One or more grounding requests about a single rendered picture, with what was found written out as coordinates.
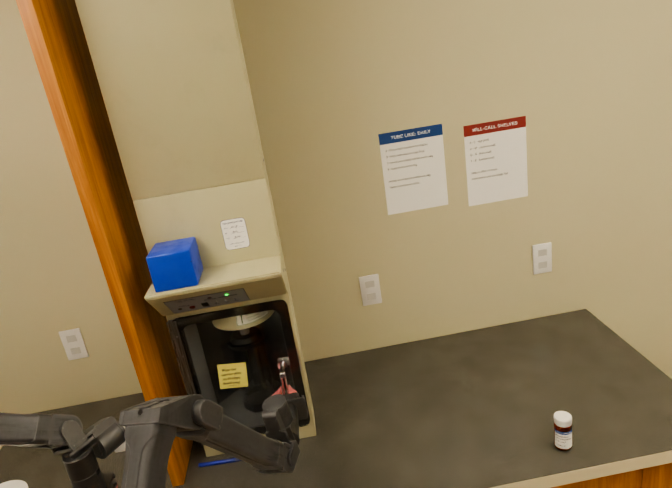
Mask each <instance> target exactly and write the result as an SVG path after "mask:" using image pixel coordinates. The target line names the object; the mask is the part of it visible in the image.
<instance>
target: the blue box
mask: <svg viewBox="0 0 672 488"><path fill-rule="evenodd" d="M146 261H147V264H148V269H149V271H150V275H151V278H152V282H153V285H154V288H155V292H163V291H168V290H174V289H179V288H185V287H190V286H196V285H198V283H199V280H200V277H201V275H202V272H203V265H202V261H201V257H200V253H199V249H198V245H197V242H196V238H195V237H189V238H183V239H177V240H171V241H166V242H160V243H155V244H154V246H153V248H152V249H151V251H150V252H149V254H148V255H147V257H146Z"/></svg>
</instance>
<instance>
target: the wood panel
mask: <svg viewBox="0 0 672 488"><path fill-rule="evenodd" d="M16 3H17V6H18V9H19V12H20V15H21V18H22V21H23V25H24V28H25V31H26V34H27V37H28V40H29V43H30V46H31V49H32V52H33V55H34V59H35V62H36V65H37V68H38V71H39V74H40V77H41V80H42V83H43V86H44V89H45V93H46V96H47V99H48V102H49V105H50V108H51V111H52V114H53V117H54V120H55V123H56V127H57V130H58V133H59V136H60V139H61V142H62V145H63V148H64V151H65V154H66V158H67V161H68V164H69V167H70V170H71V173H72V176H73V179H74V182H75V185H76V188H77V192H78V195H79V198H80V201H81V204H82V207H83V210H84V213H85V216H86V219H87V222H88V226H89V229H90V232H91V235H92V238H93V241H94V244H95V247H96V250H97V253H98V257H99V260H100V263H101V266H102V269H103V272H104V275H105V278H106V281H107V284H108V287H109V291H110V294H111V297H112V300H113V303H114V306H115V309H116V312H117V315H118V318H119V321H120V325H121V328H122V331H123V334H124V337H125V340H126V343H127V346H128V349H129V352H130V356H131V359H132V362H133V365H134V368H135V371H136V374H137V377H138V380H139V383H140V386H141V390H142V393H143V396H144V399H145V402H146V401H149V400H151V399H154V398H162V397H173V396H184V395H187V394H186V390H185V387H184V383H183V380H182V376H181V373H180V369H179V366H178V363H177V359H176V356H175V352H174V349H173V345H172V342H171V338H170V335H169V332H168V328H167V325H166V322H167V318H166V316H162V315H161V314H160V313H159V312H158V311H157V310H156V309H155V308H154V307H152V306H151V305H150V304H149V303H148V302H147V301H146V300H145V298H144V297H145V295H146V293H147V291H148V289H149V288H150V286H151V284H152V278H151V275H150V271H149V269H148V264H147V261H146V257H147V255H148V252H147V249H146V245H145V242H144V238H143V235H142V231H141V228H140V225H139V221H138V218H137V214H136V211H135V207H134V204H133V200H132V197H131V193H130V190H129V187H128V183H127V180H126V176H125V173H124V169H123V166H122V162H121V159H120V155H119V152H118V148H117V145H116V142H115V138H114V135H113V131H112V128H111V124H110V121H109V117H108V114H107V110H106V107H105V103H104V100H103V97H102V93H101V90H100V86H99V83H98V79H97V76H96V72H95V69H94V65H93V62H92V58H91V55H90V52H89V48H88V45H87V41H86V38H85V34H84V31H83V27H82V24H81V20H80V17H79V14H78V10H77V7H76V3H75V0H16ZM192 444H193V441H192V440H186V439H182V438H179V437H177V436H176V437H175V439H174V441H173V444H172V448H171V452H170V456H169V461H168V467H167V470H168V473H169V476H170V479H171V482H172V485H173V487H174V486H179V485H184V481H185V477H186V472H187V467H188V463H189V458H190V453H191V449H192Z"/></svg>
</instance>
